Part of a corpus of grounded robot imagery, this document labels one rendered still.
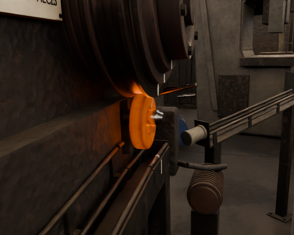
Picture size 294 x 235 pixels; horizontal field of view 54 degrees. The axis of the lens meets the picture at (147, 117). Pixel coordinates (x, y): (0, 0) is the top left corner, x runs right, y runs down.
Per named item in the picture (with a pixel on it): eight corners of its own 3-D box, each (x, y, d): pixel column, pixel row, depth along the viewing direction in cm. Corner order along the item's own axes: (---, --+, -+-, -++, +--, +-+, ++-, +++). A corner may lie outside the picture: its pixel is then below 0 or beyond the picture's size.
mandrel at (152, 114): (108, 109, 84) (106, 124, 84) (101, 106, 80) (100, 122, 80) (165, 111, 80) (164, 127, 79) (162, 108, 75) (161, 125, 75)
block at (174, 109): (146, 175, 104) (144, 110, 99) (152, 166, 112) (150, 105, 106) (175, 177, 101) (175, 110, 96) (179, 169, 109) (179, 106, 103)
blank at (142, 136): (142, 153, 84) (153, 154, 83) (124, 141, 70) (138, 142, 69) (148, 103, 89) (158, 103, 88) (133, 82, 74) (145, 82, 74)
